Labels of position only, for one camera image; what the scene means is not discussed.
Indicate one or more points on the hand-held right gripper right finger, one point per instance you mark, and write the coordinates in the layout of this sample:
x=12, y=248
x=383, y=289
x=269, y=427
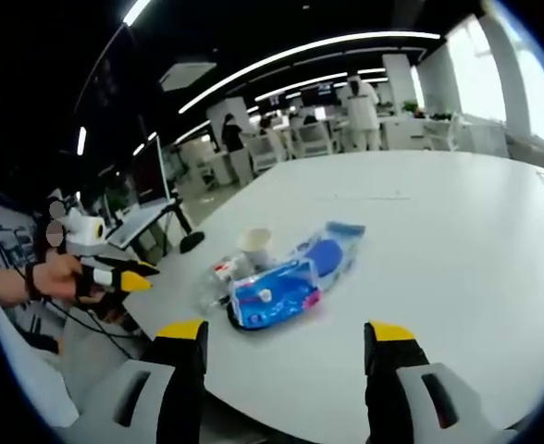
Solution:
x=392, y=370

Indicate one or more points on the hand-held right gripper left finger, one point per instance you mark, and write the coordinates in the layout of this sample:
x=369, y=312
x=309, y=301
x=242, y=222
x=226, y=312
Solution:
x=179, y=370

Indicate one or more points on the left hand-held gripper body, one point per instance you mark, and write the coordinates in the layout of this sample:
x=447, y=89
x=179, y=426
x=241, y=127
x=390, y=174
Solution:
x=83, y=229

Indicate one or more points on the clear plastic bottle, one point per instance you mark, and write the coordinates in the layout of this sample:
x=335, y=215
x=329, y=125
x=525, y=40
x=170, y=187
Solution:
x=216, y=287

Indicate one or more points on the blue printed packet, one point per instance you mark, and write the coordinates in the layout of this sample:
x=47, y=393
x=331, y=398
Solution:
x=276, y=291

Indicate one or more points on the white paper cup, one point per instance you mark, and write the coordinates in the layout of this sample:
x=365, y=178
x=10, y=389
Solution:
x=255, y=242

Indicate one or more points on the clear pouch with blue item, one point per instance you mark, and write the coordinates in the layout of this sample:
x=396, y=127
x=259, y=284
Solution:
x=330, y=254

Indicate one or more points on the white tabletop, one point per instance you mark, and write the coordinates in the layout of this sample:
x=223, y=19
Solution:
x=415, y=240

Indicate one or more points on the person's left hand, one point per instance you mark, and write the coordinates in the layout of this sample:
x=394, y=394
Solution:
x=59, y=277

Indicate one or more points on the white laptop stand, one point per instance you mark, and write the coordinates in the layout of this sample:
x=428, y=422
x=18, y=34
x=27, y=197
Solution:
x=135, y=226

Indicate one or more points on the black stand base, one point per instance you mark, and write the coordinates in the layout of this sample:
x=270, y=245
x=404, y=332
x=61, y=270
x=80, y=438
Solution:
x=192, y=241

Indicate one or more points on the dark monitor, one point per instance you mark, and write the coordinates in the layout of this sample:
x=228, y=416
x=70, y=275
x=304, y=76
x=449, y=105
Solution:
x=149, y=171

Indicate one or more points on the short ceiling light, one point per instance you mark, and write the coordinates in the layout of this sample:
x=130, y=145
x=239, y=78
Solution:
x=82, y=141

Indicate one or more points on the person's white garment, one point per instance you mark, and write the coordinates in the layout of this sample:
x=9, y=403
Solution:
x=27, y=370

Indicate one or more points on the white office chair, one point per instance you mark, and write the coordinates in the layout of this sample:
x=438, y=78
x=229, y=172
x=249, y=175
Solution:
x=313, y=139
x=265, y=150

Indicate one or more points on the ceiling air conditioner unit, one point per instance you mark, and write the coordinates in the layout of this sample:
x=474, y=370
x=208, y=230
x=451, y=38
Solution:
x=186, y=74

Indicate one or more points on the green potted plant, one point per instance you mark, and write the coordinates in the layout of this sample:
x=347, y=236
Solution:
x=411, y=107

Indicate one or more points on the long ceiling strip light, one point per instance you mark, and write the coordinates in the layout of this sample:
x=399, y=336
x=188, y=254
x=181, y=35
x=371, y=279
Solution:
x=309, y=53

